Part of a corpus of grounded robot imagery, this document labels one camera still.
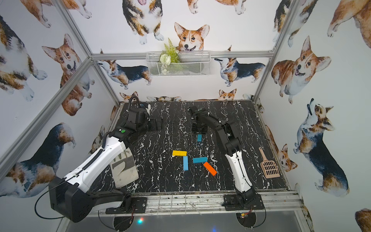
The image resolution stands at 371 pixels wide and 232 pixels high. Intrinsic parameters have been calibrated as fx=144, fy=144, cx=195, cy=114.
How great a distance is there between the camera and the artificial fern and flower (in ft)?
2.62

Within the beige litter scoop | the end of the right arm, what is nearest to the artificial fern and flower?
the end of the right arm

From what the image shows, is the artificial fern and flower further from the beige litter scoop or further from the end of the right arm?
the beige litter scoop
